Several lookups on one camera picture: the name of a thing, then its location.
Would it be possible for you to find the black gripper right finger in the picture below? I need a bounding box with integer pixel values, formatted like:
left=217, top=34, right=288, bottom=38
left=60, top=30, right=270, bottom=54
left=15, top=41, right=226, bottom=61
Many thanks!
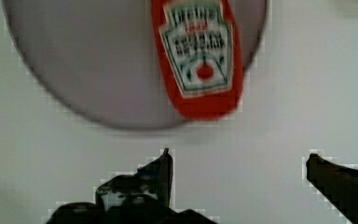
left=306, top=153, right=358, bottom=224

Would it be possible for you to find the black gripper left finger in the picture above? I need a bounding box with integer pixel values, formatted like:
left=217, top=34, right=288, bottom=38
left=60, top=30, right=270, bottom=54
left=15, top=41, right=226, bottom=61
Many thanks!
left=46, top=149, right=217, bottom=224

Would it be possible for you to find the red plush ketchup bottle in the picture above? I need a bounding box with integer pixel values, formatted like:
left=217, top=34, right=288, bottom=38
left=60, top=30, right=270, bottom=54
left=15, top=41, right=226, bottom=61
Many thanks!
left=150, top=0, right=243, bottom=120

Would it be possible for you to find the grey round plate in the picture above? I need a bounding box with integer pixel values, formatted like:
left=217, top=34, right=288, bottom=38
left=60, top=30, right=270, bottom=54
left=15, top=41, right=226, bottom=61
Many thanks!
left=1, top=0, right=268, bottom=130

